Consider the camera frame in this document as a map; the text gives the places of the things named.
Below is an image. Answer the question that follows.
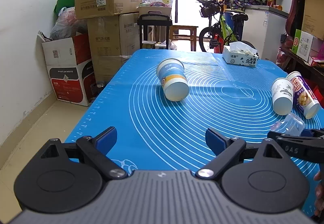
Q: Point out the clear plastic cup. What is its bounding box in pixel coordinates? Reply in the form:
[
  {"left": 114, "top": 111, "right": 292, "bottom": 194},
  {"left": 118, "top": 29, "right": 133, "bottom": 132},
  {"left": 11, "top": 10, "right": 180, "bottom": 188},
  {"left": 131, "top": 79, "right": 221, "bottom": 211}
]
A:
[{"left": 271, "top": 113, "right": 305, "bottom": 136}]

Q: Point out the purple white tall cup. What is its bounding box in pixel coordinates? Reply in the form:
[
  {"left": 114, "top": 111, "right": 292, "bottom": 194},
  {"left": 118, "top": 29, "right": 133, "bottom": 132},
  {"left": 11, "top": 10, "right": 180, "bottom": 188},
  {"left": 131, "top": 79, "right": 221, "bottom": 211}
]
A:
[{"left": 286, "top": 71, "right": 321, "bottom": 119}]

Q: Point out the white printed paper cup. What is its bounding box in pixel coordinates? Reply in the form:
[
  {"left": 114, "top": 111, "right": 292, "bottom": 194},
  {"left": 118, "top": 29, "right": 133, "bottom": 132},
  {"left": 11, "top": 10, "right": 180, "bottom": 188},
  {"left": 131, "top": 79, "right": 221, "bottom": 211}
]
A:
[{"left": 271, "top": 78, "right": 294, "bottom": 116}]

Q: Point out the white blue orange paper cup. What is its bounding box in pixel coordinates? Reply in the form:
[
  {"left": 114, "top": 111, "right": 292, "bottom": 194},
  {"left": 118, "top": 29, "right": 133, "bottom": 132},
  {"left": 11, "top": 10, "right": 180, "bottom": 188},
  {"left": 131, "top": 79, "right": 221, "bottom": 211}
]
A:
[{"left": 157, "top": 58, "right": 190, "bottom": 102}]

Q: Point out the person's hand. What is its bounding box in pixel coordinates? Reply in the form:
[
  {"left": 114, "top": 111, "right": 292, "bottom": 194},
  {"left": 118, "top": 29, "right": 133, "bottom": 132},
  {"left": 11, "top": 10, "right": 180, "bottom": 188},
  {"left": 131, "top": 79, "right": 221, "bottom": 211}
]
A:
[{"left": 314, "top": 171, "right": 324, "bottom": 216}]

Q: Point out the blue silicone baking mat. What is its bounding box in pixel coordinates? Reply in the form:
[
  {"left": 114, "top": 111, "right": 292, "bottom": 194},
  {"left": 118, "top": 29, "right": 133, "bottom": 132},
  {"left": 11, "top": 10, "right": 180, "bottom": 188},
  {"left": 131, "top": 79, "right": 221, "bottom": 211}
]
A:
[{"left": 67, "top": 49, "right": 286, "bottom": 171}]

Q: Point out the dark bottle on floor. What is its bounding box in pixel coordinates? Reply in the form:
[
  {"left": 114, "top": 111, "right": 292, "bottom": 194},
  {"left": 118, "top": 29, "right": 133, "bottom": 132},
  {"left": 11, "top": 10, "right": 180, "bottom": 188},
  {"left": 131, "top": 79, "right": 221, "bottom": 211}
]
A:
[{"left": 97, "top": 81, "right": 106, "bottom": 94}]

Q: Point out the dark wooden shelf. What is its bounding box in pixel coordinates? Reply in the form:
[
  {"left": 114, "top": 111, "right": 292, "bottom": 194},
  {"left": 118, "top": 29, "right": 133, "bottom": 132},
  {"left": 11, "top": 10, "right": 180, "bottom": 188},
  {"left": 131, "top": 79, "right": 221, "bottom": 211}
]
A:
[{"left": 278, "top": 45, "right": 324, "bottom": 108}]

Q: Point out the white red cardboard box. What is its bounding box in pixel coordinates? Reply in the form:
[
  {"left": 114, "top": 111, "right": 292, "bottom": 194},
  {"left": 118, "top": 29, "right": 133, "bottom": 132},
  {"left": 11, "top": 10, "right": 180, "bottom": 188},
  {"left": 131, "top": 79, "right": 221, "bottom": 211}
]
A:
[{"left": 38, "top": 32, "right": 98, "bottom": 107}]

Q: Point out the white tissue box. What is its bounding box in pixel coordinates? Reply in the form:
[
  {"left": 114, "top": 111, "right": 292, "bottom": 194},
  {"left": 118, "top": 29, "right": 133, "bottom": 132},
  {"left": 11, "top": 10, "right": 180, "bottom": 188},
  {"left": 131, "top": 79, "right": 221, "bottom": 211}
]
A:
[{"left": 222, "top": 41, "right": 259, "bottom": 67}]

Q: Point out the green white box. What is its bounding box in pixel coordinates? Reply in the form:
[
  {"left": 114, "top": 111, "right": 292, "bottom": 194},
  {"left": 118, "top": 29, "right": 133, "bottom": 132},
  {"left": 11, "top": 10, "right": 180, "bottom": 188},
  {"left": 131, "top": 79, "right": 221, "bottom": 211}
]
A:
[{"left": 292, "top": 30, "right": 323, "bottom": 63}]

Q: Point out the lower brown cardboard box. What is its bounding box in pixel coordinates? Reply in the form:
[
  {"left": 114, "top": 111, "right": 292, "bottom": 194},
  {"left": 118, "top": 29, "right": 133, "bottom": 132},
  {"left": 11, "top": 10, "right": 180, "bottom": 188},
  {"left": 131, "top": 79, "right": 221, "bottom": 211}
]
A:
[{"left": 87, "top": 13, "right": 140, "bottom": 83}]

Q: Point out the black bicycle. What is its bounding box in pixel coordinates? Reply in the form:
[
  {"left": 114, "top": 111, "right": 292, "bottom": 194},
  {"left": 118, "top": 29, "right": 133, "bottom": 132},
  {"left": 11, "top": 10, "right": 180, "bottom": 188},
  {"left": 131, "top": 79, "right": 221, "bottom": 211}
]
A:
[{"left": 196, "top": 0, "right": 254, "bottom": 54}]

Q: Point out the tall brown cardboard box right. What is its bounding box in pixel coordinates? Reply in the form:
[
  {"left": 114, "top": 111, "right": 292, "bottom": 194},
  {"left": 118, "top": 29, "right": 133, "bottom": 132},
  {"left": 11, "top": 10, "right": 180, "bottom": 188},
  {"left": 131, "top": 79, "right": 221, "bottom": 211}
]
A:
[{"left": 302, "top": 0, "right": 324, "bottom": 40}]

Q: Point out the white chest freezer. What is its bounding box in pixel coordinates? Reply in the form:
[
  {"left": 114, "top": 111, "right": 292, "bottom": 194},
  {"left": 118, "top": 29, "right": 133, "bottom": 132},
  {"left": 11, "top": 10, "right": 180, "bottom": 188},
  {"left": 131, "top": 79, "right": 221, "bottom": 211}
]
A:
[{"left": 242, "top": 5, "right": 288, "bottom": 63}]

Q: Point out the plastic bag with red contents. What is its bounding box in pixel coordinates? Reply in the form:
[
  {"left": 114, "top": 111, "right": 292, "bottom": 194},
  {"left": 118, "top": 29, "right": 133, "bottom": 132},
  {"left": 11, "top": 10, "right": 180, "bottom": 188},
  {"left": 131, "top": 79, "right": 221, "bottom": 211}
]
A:
[{"left": 49, "top": 7, "right": 87, "bottom": 40}]

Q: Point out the wooden stool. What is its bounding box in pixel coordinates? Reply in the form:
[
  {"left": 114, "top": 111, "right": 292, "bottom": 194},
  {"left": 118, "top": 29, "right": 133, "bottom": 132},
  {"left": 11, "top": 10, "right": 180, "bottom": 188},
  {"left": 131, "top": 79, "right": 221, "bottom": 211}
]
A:
[{"left": 170, "top": 25, "right": 198, "bottom": 51}]

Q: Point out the black side table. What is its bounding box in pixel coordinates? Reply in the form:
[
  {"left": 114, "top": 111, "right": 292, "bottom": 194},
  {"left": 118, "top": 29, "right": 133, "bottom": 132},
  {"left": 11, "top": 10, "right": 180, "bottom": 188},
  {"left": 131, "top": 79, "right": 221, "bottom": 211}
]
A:
[{"left": 137, "top": 14, "right": 173, "bottom": 50}]

